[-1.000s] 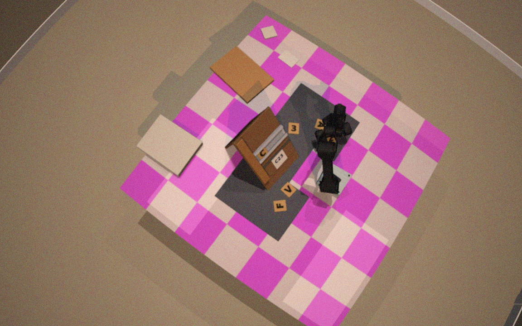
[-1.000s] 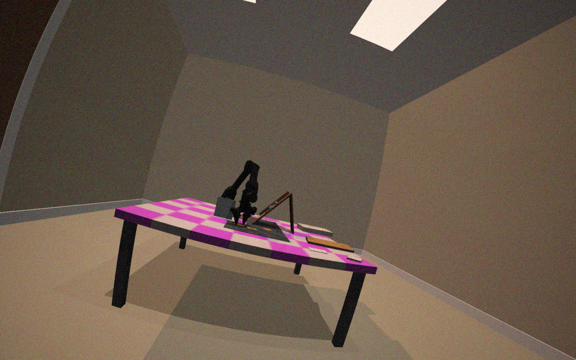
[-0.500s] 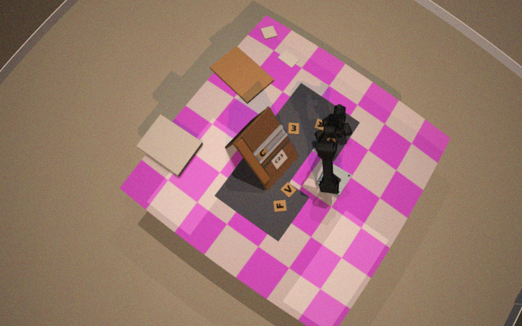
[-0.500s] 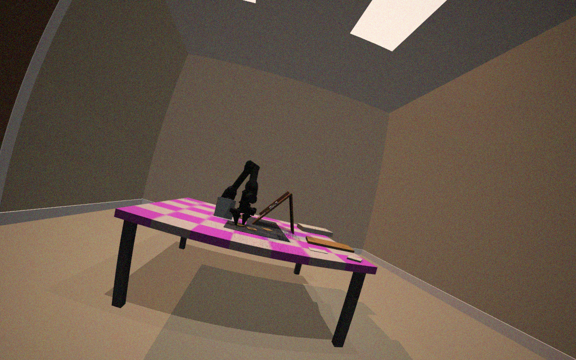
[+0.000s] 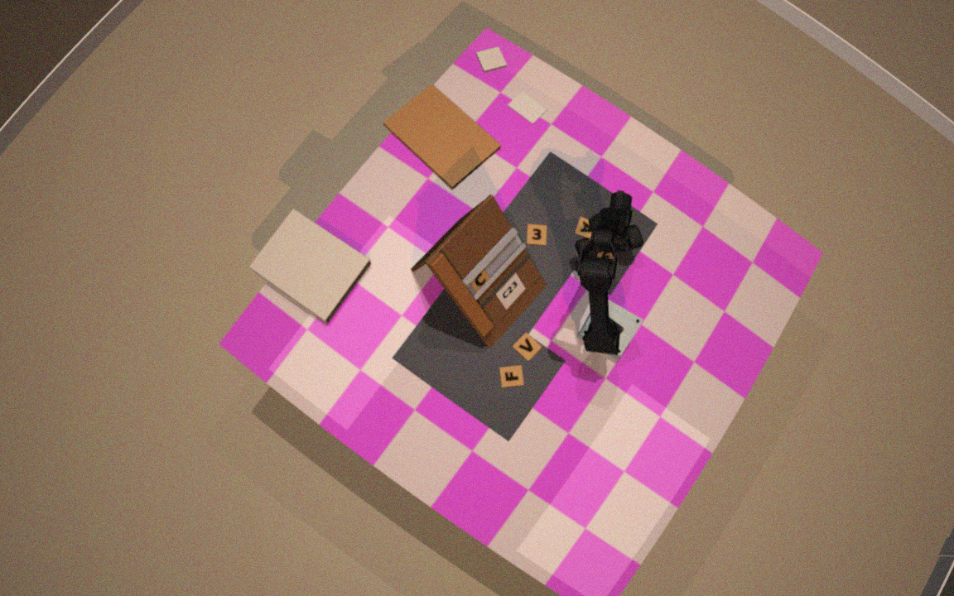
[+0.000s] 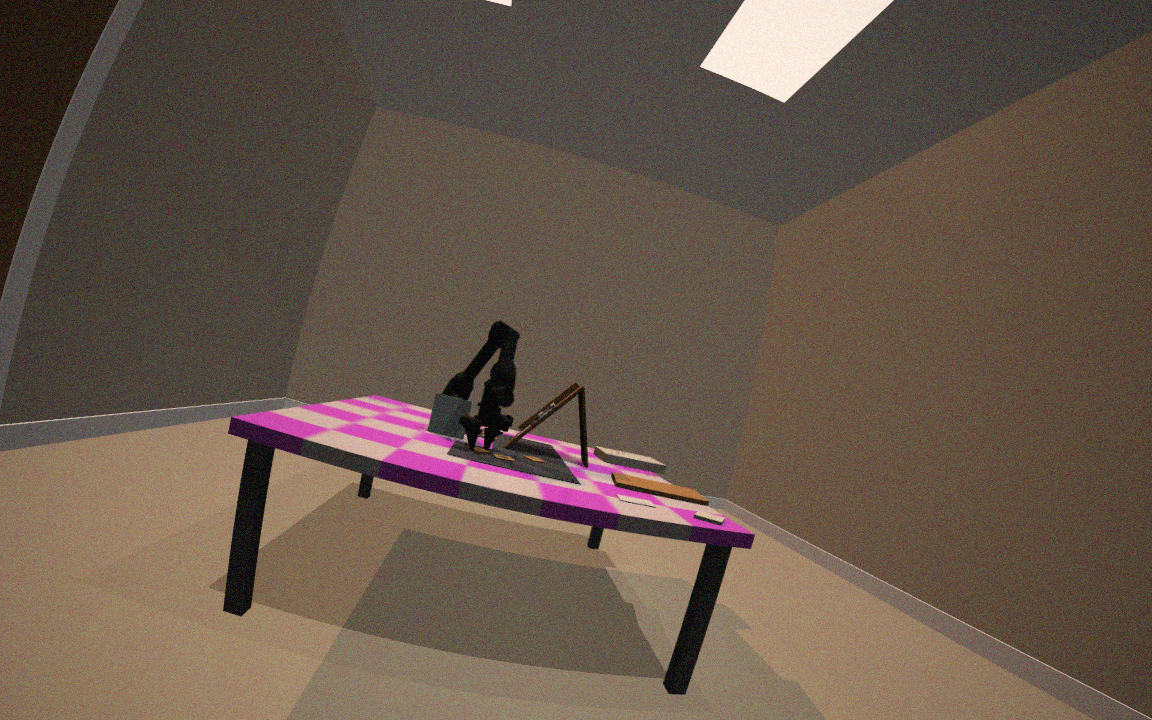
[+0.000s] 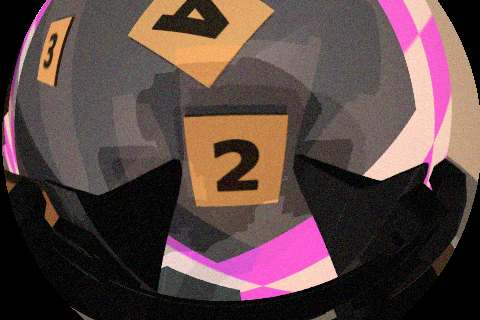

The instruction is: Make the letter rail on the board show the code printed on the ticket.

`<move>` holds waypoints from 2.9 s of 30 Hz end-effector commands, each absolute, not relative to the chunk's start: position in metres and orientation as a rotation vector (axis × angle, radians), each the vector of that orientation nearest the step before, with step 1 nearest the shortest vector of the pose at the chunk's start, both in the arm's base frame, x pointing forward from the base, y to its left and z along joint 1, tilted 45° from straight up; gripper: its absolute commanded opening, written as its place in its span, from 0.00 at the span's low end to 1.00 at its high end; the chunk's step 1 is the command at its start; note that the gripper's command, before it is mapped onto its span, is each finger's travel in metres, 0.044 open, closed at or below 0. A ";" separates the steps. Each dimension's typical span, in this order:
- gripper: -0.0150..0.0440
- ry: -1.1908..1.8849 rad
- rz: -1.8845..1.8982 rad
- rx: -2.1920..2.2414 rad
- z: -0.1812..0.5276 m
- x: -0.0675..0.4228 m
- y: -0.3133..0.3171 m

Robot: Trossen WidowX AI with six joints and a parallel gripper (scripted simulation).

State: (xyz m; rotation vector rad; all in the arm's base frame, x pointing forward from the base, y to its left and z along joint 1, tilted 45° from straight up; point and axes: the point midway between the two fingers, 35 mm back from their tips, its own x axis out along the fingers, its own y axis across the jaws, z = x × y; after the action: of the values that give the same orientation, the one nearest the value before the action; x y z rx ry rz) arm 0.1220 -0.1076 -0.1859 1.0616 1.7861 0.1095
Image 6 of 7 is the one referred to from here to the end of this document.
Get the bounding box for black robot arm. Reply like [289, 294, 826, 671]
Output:
[442, 320, 520, 430]

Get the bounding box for brown flat rectangular board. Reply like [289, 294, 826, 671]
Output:
[611, 472, 708, 506]

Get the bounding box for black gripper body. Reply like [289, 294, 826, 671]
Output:
[458, 400, 509, 432]

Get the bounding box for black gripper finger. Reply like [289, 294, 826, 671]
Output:
[484, 429, 503, 450]
[463, 425, 483, 450]

